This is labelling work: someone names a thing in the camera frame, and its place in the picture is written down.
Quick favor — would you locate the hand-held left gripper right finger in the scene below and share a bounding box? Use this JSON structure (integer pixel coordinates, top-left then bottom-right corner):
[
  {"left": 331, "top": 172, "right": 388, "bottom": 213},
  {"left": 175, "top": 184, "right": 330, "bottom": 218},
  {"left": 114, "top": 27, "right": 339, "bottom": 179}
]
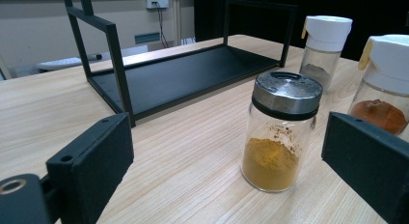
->
[{"left": 321, "top": 111, "right": 409, "bottom": 224}]

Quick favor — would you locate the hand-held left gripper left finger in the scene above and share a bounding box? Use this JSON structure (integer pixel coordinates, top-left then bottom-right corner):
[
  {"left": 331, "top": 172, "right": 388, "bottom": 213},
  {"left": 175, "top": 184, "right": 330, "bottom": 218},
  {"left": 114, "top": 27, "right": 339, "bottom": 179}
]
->
[{"left": 40, "top": 112, "right": 135, "bottom": 224}]

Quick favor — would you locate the metal-lid jar yellow powder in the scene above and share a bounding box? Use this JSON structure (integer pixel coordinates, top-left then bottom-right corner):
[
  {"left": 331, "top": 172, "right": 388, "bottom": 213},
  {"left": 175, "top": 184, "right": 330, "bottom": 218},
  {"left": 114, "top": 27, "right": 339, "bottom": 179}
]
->
[{"left": 240, "top": 70, "right": 324, "bottom": 193}]

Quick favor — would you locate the white-lid jar orange powder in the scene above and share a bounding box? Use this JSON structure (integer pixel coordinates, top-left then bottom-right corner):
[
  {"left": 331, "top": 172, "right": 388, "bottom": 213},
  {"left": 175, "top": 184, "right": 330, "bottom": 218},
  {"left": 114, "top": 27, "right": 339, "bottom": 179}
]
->
[{"left": 347, "top": 34, "right": 409, "bottom": 136}]

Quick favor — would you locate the black metal shelf rack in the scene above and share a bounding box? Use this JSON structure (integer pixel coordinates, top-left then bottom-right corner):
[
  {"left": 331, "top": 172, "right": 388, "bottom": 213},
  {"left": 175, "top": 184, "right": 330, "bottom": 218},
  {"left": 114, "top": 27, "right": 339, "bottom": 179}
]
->
[{"left": 61, "top": 0, "right": 298, "bottom": 127}]

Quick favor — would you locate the white rounded object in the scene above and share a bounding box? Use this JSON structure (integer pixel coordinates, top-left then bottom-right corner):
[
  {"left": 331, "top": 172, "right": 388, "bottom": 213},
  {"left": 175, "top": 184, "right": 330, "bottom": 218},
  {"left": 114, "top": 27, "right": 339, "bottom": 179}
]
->
[{"left": 36, "top": 44, "right": 149, "bottom": 72}]

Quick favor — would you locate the white-lid jar grey powder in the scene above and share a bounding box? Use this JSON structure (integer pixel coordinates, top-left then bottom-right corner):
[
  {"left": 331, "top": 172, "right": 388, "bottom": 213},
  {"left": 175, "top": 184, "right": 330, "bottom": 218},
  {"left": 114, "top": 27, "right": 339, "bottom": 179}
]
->
[{"left": 298, "top": 14, "right": 354, "bottom": 92}]

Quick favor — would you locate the black curtain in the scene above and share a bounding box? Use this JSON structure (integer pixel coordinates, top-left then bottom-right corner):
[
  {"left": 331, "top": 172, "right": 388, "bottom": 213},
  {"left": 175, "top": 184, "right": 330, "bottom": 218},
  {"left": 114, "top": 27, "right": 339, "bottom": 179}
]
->
[{"left": 194, "top": 0, "right": 409, "bottom": 62}]

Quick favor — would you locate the black outlet cable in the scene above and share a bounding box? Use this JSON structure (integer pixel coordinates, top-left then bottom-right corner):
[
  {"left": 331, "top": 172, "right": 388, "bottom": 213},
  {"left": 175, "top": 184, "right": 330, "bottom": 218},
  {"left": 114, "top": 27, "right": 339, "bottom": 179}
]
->
[{"left": 154, "top": 2, "right": 170, "bottom": 50}]

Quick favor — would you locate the white wall outlet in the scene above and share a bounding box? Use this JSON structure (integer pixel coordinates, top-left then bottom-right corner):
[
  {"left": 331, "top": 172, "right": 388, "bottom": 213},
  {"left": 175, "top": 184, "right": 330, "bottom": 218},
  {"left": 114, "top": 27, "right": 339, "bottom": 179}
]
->
[{"left": 146, "top": 0, "right": 170, "bottom": 10}]

